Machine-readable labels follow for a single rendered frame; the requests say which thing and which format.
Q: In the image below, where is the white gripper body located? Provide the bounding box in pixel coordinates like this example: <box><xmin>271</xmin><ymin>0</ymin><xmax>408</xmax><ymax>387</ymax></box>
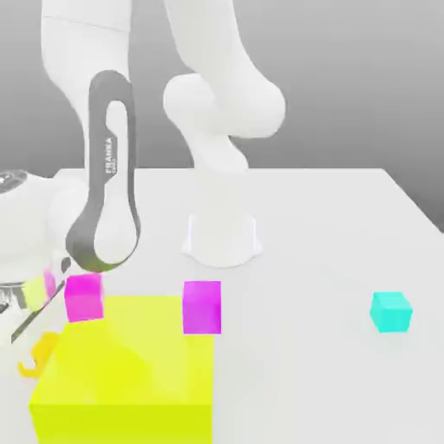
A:
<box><xmin>0</xmin><ymin>277</ymin><xmax>69</xmax><ymax>363</ymax></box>

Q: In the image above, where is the small magenta cube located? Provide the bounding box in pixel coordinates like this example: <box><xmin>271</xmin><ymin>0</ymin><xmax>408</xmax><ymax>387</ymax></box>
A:
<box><xmin>64</xmin><ymin>272</ymin><xmax>105</xmax><ymax>323</ymax></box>
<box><xmin>182</xmin><ymin>280</ymin><xmax>223</xmax><ymax>336</ymax></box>

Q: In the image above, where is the small cyan cube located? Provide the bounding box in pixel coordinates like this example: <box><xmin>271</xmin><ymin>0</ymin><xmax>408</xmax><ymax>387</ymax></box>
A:
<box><xmin>369</xmin><ymin>291</ymin><xmax>415</xmax><ymax>335</ymax></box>

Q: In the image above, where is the large yellow box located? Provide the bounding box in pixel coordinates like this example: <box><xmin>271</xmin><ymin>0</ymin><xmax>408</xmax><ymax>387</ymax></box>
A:
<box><xmin>28</xmin><ymin>295</ymin><xmax>215</xmax><ymax>444</ymax></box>

